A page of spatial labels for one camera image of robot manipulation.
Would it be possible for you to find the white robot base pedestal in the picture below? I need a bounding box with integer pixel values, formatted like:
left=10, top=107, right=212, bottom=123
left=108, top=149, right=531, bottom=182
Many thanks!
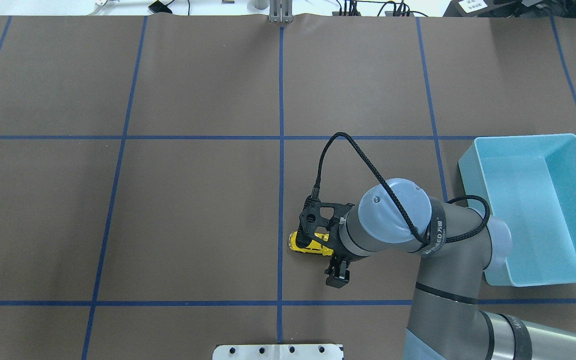
left=212, top=343, right=345, bottom=360

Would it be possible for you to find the light blue plastic bin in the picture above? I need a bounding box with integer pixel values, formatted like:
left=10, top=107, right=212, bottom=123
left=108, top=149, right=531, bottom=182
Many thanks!
left=458, top=133, right=576, bottom=287

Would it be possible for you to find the black camera cable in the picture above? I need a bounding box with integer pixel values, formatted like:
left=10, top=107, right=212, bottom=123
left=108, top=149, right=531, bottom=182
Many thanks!
left=311, top=132, right=491, bottom=247

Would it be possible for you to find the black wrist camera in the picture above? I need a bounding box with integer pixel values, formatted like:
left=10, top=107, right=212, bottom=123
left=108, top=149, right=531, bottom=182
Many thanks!
left=297, top=195, right=355, bottom=247

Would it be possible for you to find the aluminium frame post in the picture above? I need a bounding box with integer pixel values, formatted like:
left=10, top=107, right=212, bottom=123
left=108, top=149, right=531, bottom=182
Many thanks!
left=269, top=0, right=294, bottom=24

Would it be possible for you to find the black phone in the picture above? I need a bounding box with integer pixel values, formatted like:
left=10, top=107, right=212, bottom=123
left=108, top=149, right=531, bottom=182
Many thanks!
left=147, top=0, right=173, bottom=14

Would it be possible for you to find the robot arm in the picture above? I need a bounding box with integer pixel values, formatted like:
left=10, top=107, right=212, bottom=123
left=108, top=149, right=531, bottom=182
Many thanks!
left=326, top=178, right=576, bottom=360

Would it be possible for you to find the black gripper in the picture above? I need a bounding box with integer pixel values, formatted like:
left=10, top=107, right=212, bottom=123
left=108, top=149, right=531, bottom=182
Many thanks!
left=324, top=211, right=350, bottom=289

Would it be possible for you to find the yellow beetle toy car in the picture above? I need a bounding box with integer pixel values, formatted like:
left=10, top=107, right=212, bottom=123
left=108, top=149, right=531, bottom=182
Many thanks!
left=288, top=231, right=334, bottom=256

